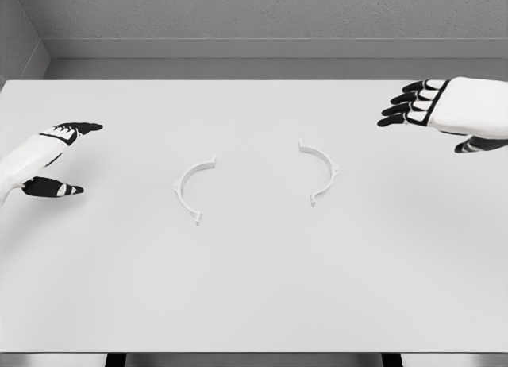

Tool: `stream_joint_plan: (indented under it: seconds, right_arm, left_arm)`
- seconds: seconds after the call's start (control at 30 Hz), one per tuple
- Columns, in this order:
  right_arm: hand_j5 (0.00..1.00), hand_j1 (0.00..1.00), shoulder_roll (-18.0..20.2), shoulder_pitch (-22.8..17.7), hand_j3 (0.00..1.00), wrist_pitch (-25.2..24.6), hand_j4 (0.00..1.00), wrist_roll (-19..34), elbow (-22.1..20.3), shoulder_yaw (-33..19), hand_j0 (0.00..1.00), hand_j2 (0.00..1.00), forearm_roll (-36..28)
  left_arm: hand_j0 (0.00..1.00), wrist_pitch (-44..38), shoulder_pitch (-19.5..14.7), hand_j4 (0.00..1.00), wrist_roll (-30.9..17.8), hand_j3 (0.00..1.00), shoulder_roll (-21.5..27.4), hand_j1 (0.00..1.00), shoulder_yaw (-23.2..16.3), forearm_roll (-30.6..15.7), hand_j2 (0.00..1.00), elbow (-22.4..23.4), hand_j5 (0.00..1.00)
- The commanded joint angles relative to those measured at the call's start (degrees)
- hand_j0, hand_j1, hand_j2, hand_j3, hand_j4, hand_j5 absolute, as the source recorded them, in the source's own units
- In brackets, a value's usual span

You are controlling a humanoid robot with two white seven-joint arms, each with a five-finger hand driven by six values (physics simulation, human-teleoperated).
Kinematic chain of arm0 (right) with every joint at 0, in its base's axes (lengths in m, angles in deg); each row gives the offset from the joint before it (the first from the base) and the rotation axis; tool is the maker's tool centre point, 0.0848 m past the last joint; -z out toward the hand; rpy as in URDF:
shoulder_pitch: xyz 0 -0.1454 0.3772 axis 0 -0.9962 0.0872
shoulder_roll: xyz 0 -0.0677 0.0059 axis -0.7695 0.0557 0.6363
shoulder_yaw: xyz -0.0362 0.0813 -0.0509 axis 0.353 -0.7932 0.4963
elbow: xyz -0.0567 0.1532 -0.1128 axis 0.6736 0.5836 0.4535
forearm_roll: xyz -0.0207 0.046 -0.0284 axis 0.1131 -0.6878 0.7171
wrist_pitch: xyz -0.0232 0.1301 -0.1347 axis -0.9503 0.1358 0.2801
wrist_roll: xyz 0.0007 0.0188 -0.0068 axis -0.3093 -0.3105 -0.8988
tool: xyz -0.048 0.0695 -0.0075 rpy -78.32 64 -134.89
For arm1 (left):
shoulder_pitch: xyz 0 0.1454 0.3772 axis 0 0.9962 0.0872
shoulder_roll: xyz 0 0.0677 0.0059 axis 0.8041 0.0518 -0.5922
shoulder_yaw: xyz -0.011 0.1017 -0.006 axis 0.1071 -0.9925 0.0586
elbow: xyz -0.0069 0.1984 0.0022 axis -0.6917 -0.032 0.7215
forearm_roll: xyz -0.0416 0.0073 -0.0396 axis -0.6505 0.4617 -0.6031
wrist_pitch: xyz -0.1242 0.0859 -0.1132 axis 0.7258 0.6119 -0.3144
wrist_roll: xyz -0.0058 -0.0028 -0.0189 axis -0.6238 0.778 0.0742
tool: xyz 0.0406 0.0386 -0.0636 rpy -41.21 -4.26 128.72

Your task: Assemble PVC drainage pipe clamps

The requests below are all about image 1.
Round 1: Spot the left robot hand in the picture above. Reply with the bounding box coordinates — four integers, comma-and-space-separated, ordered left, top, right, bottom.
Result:
0, 121, 104, 199

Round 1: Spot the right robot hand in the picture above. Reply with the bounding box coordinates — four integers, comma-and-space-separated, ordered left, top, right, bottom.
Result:
376, 77, 508, 154

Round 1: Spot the white half-ring pipe clamp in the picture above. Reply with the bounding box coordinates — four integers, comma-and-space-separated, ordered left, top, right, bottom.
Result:
297, 138, 341, 207
173, 155, 218, 226

